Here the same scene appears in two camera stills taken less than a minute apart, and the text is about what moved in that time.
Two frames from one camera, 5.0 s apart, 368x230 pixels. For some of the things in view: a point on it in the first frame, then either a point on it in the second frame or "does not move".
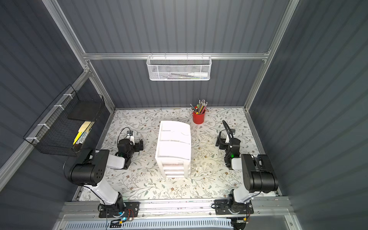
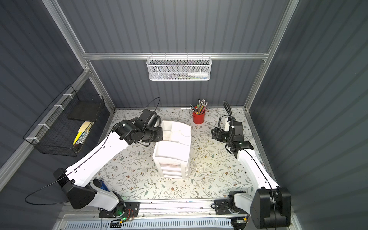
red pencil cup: (198, 119) does not move
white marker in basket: (198, 74) does not move
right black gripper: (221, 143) -> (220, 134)
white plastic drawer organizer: (173, 148) does not move
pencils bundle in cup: (200, 108) does not move
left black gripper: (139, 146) -> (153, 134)
